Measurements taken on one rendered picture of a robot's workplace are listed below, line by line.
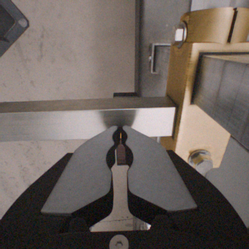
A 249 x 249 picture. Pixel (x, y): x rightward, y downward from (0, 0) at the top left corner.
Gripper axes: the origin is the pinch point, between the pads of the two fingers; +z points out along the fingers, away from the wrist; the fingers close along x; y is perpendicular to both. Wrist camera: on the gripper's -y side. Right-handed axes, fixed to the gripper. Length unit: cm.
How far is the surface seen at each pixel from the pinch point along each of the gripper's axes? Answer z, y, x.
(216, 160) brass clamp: 0.4, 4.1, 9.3
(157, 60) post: 13.1, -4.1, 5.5
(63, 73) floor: 86, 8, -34
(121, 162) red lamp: 17.0, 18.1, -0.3
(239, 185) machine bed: 14.0, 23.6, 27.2
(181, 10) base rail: 16.7, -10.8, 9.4
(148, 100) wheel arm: 3.1, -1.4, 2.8
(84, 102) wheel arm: 2.9, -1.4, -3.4
